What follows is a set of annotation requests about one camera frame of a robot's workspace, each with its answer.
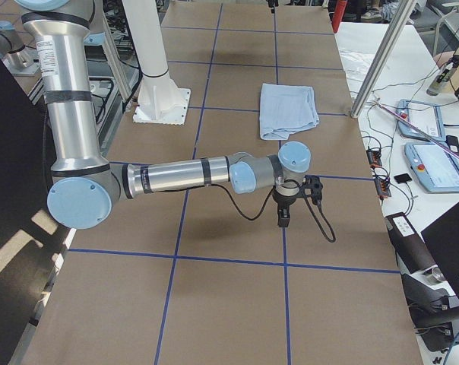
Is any far black usb hub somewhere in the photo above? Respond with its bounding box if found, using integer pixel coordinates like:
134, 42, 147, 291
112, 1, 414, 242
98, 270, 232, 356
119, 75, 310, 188
366, 148, 383, 168

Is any black cylinder with label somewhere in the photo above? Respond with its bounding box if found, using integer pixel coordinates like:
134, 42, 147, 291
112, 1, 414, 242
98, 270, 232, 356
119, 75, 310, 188
385, 212, 436, 273

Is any black monitor right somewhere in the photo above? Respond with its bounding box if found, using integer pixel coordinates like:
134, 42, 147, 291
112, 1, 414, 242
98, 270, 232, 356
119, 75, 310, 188
421, 202, 459, 299

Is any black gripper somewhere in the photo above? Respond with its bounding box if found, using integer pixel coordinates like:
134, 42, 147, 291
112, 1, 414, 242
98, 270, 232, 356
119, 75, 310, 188
272, 188, 301, 228

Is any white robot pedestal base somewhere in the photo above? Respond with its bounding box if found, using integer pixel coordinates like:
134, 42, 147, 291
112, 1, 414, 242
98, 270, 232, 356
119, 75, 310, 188
122, 0, 191, 125

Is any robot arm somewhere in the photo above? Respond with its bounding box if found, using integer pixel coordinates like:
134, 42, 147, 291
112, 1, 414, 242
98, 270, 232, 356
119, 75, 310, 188
20, 1, 311, 229

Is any aluminium frame post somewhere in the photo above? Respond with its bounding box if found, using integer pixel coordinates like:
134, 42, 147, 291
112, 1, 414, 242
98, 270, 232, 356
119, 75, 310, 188
350, 0, 415, 119

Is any light blue button-up shirt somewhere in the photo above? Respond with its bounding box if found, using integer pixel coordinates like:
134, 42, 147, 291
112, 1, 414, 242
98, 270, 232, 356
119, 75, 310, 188
259, 83, 320, 141

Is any red fire extinguisher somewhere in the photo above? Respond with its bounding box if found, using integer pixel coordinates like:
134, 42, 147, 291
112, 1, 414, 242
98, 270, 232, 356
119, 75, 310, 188
331, 0, 347, 33

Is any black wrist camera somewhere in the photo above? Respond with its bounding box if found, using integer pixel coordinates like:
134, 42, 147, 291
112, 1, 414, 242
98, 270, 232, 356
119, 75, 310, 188
302, 175, 323, 207

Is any near teach pendant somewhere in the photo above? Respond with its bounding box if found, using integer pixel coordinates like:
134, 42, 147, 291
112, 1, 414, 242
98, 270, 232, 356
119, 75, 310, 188
404, 142, 459, 193

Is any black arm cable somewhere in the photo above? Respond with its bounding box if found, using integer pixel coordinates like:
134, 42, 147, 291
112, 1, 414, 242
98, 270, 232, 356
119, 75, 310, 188
164, 178, 337, 243

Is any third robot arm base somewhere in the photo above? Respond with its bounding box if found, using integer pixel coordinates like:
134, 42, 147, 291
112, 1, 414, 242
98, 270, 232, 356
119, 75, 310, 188
0, 21, 40, 76

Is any black panel left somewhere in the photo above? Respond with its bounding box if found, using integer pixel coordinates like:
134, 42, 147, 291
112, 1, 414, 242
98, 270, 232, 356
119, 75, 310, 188
0, 59, 68, 364

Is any teach pendant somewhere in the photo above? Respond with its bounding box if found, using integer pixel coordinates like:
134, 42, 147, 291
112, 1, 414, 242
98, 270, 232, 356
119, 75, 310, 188
397, 99, 446, 141
404, 142, 459, 193

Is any far teach pendant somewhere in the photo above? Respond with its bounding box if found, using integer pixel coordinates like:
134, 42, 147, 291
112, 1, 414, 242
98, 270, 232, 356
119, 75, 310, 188
397, 99, 446, 141

